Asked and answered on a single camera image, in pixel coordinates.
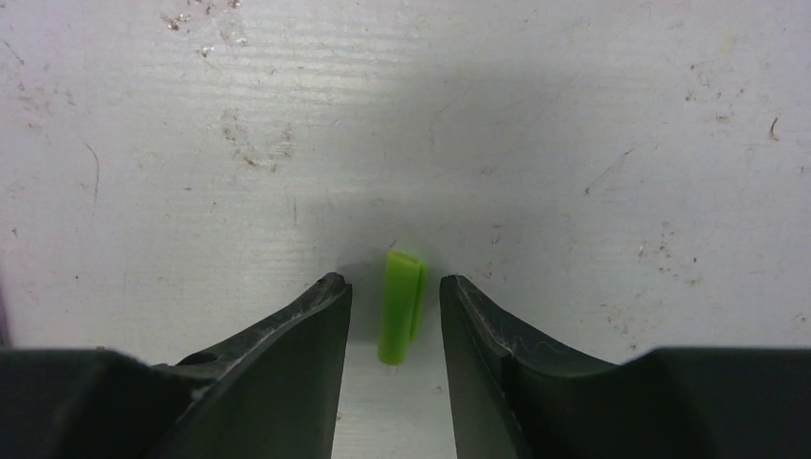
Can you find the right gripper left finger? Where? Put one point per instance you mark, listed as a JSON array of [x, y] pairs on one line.
[[269, 391]]

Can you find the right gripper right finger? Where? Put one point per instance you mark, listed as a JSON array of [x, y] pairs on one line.
[[516, 392]]

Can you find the green pen cap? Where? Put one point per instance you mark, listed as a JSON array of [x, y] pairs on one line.
[[405, 280]]

